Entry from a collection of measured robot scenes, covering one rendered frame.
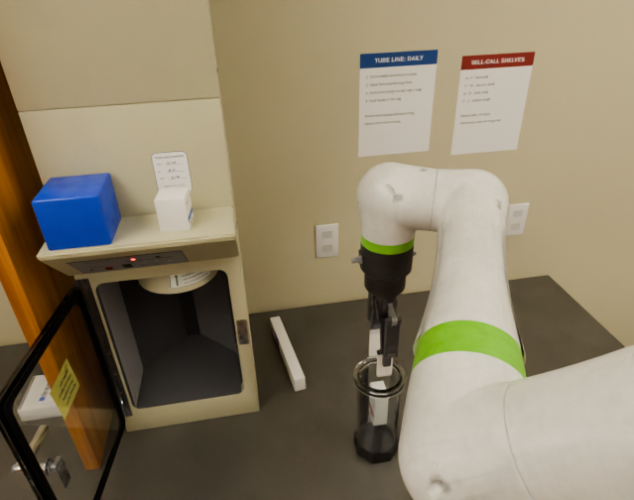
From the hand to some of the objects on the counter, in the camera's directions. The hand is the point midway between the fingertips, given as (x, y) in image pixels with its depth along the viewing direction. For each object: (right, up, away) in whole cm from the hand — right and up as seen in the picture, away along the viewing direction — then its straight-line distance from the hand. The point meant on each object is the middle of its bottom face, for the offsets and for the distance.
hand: (380, 353), depth 97 cm
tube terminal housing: (-45, -15, +32) cm, 57 cm away
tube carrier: (+1, -23, +14) cm, 27 cm away
